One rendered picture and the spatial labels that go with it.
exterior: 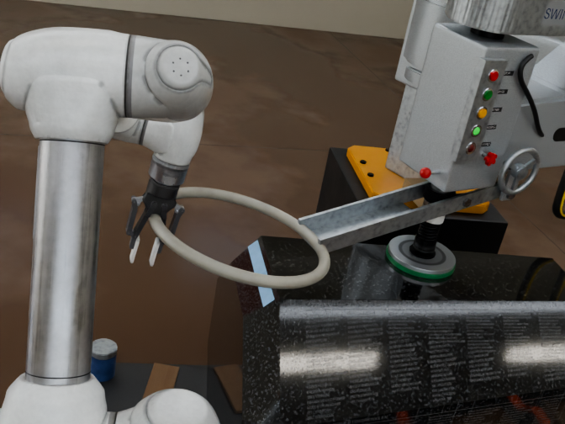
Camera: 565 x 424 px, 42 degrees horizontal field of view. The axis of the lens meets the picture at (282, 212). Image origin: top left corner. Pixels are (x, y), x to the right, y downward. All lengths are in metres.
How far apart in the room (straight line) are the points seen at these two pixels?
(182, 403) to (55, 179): 0.40
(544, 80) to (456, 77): 0.41
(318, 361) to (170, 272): 1.66
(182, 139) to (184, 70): 0.60
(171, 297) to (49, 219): 2.25
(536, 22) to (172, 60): 1.18
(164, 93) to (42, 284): 0.35
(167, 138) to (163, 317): 1.65
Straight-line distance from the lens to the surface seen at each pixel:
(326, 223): 2.12
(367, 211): 2.19
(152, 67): 1.13
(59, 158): 1.17
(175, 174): 1.76
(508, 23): 2.00
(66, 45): 1.18
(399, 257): 2.29
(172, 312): 3.30
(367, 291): 2.13
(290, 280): 1.74
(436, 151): 2.11
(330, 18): 8.47
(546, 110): 2.26
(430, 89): 2.13
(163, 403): 1.20
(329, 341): 2.04
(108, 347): 2.87
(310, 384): 2.01
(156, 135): 1.72
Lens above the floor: 1.95
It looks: 27 degrees down
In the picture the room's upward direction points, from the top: 11 degrees clockwise
